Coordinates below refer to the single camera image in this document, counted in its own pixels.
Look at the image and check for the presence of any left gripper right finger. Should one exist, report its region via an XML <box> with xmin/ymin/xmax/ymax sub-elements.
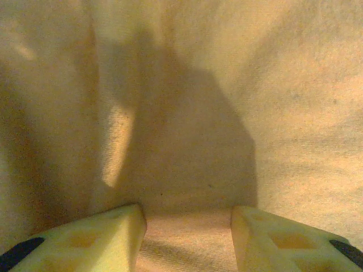
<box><xmin>230</xmin><ymin>205</ymin><xmax>363</xmax><ymax>272</ymax></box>

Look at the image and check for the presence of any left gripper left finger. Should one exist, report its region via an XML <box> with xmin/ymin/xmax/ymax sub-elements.
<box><xmin>0</xmin><ymin>203</ymin><xmax>147</xmax><ymax>272</ymax></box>

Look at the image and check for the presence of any yellow t-shirt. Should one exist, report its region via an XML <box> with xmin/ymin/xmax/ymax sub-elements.
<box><xmin>0</xmin><ymin>0</ymin><xmax>363</xmax><ymax>272</ymax></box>

